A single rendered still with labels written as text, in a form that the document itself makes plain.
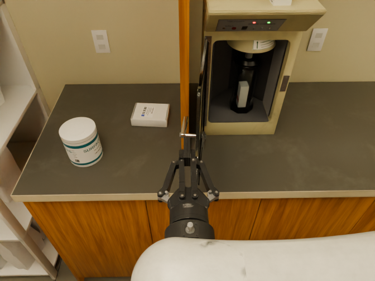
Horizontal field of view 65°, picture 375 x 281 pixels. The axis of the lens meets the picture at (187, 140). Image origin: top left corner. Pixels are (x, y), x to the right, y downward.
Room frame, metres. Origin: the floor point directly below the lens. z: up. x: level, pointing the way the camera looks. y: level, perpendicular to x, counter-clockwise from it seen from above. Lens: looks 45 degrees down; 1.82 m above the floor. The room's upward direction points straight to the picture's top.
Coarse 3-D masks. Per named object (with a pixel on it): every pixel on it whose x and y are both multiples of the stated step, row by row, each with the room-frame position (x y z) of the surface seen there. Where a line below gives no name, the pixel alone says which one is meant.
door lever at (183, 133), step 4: (184, 116) 0.73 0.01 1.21; (184, 120) 0.71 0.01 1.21; (188, 120) 0.72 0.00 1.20; (184, 124) 0.69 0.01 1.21; (184, 128) 0.67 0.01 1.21; (184, 132) 0.65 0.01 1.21; (180, 136) 0.64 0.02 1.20; (184, 136) 0.64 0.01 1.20; (188, 136) 0.64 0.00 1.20; (192, 136) 0.64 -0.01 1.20
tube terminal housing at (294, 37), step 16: (208, 32) 0.92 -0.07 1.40; (224, 32) 0.92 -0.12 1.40; (240, 32) 0.92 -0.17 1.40; (256, 32) 0.92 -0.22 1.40; (272, 32) 0.92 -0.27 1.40; (288, 32) 0.92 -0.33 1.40; (288, 48) 0.95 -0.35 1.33; (288, 64) 0.92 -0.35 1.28; (208, 96) 0.92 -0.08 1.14; (272, 112) 0.95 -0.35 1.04; (208, 128) 0.92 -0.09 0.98; (224, 128) 0.92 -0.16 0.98; (240, 128) 0.92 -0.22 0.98; (256, 128) 0.92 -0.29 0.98; (272, 128) 0.92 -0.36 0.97
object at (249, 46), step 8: (232, 40) 0.99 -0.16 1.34; (240, 40) 0.97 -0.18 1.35; (248, 40) 0.95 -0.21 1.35; (256, 40) 0.95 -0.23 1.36; (264, 40) 0.95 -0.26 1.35; (272, 40) 0.98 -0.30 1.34; (240, 48) 0.95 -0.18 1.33; (248, 48) 0.94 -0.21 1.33; (256, 48) 0.94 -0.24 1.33; (264, 48) 0.94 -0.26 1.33; (272, 48) 0.97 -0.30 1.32
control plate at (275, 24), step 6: (222, 24) 0.85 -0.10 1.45; (228, 24) 0.85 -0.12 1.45; (234, 24) 0.85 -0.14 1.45; (240, 24) 0.85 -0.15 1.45; (246, 24) 0.85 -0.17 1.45; (252, 24) 0.85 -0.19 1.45; (258, 24) 0.85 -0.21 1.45; (264, 24) 0.85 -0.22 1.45; (270, 24) 0.85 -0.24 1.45; (276, 24) 0.85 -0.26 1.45; (216, 30) 0.88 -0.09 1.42; (222, 30) 0.88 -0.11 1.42; (228, 30) 0.88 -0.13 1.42; (234, 30) 0.88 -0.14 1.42; (240, 30) 0.88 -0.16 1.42; (246, 30) 0.88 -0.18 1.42; (252, 30) 0.89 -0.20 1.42; (258, 30) 0.89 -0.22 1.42; (264, 30) 0.89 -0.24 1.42; (270, 30) 0.89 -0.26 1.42; (276, 30) 0.89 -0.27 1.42
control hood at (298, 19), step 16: (208, 0) 0.88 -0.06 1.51; (224, 0) 0.88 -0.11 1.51; (240, 0) 0.88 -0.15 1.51; (256, 0) 0.88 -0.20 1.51; (304, 0) 0.88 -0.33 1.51; (208, 16) 0.82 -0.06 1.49; (224, 16) 0.81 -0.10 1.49; (240, 16) 0.81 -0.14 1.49; (256, 16) 0.82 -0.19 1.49; (272, 16) 0.82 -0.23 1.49; (288, 16) 0.82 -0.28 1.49; (304, 16) 0.82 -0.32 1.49; (320, 16) 0.82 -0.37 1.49
